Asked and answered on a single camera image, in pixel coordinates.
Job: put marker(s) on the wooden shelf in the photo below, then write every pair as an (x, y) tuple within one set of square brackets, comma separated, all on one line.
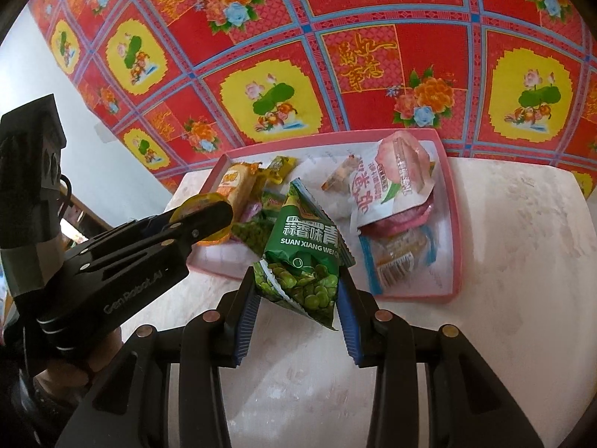
[(84, 217)]

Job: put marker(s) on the clear blue-edged snack packet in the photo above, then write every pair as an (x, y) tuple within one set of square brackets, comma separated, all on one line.
[(401, 254)]

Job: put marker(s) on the yellow candy packet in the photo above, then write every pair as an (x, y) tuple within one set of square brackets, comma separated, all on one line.
[(196, 205), (280, 166)]

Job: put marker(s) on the pink cardboard box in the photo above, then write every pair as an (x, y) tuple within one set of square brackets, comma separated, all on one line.
[(326, 205)]

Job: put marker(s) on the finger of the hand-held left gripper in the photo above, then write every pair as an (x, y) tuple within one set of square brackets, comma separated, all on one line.
[(144, 227), (205, 224)]

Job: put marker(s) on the orange corn snack packet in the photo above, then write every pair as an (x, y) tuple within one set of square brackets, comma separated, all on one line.
[(238, 184)]

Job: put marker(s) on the clear burger candy packet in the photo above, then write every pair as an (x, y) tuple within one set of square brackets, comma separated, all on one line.
[(343, 175)]

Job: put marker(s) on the red floral printed cloth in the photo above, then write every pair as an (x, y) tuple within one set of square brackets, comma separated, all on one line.
[(326, 32)]

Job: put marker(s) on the white pink spouted pouch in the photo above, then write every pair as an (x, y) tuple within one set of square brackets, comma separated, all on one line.
[(387, 186)]

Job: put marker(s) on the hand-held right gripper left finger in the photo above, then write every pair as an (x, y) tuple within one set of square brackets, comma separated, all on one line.
[(245, 322)]

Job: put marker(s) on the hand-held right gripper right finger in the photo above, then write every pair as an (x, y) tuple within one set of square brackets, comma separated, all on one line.
[(347, 326)]

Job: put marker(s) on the person's left hand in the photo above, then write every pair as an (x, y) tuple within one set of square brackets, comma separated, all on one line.
[(105, 350)]

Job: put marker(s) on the white wall hook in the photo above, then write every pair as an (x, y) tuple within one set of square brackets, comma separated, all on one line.
[(102, 133)]

